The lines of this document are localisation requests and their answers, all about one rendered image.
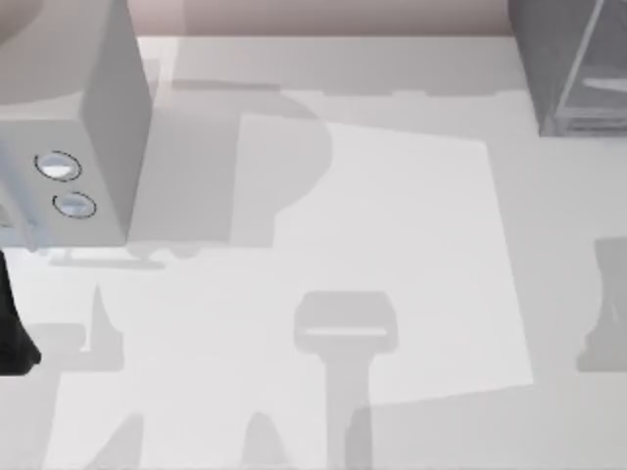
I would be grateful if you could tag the large microwave knob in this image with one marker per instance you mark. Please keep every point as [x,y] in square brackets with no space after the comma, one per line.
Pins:
[58,166]

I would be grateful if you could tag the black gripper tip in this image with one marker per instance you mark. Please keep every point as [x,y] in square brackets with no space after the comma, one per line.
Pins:
[12,338]

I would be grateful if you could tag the small microwave knob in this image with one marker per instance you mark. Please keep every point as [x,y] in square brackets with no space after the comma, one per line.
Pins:
[74,204]

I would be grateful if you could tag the pale microwave oven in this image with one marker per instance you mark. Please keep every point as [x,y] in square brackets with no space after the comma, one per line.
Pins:
[73,73]

